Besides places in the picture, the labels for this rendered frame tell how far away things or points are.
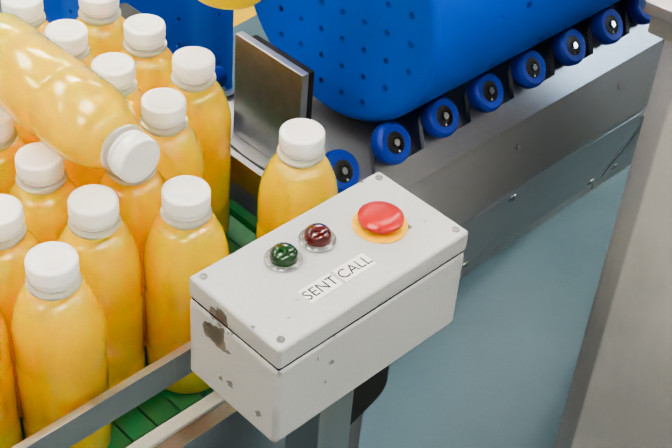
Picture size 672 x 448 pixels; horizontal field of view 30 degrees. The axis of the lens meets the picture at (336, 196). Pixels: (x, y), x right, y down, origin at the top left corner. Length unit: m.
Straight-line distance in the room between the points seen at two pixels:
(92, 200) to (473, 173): 0.55
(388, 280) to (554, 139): 0.62
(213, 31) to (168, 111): 0.77
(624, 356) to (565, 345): 1.01
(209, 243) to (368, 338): 0.15
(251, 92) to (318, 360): 0.45
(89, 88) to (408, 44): 0.36
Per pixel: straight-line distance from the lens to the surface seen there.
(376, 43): 1.26
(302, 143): 1.05
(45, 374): 0.98
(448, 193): 1.38
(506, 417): 2.34
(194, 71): 1.13
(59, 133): 0.99
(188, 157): 1.10
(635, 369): 1.49
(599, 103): 1.57
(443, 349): 2.43
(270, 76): 1.26
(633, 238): 1.39
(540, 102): 1.47
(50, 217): 1.04
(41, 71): 1.02
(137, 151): 0.97
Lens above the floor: 1.73
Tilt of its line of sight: 39 degrees down
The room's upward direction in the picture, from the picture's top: 5 degrees clockwise
